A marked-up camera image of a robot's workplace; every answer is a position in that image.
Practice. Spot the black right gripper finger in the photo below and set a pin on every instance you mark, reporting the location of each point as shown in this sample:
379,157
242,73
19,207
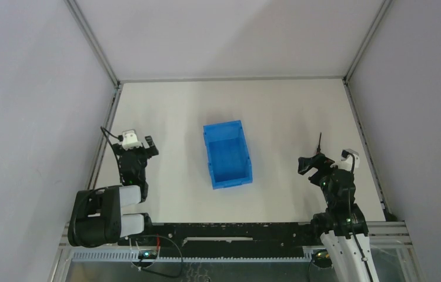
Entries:
318,159
305,164

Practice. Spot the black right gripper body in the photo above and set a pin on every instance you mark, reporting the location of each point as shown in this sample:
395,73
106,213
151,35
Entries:
322,175

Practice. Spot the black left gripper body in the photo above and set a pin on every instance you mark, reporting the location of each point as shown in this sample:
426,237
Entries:
136,152

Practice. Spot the red handled screwdriver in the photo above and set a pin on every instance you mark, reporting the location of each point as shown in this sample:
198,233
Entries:
318,148

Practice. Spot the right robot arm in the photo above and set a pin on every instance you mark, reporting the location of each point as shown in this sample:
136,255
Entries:
342,227

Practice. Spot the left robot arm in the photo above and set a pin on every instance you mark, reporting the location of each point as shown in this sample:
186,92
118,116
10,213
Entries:
97,217

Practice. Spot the blue plastic bin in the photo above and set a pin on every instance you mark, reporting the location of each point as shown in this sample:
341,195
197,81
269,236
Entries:
229,161

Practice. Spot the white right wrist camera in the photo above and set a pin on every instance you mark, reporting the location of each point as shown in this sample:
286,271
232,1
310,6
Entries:
349,160

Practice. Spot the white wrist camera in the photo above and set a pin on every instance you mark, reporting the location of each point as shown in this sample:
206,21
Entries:
349,160
130,140

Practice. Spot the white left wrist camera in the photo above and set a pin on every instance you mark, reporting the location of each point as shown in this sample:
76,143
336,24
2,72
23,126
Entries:
130,140

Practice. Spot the black mounting rail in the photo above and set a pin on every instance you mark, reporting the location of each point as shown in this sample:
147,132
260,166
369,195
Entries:
226,239

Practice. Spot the grey cable duct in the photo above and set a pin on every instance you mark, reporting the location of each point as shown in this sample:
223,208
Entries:
128,256

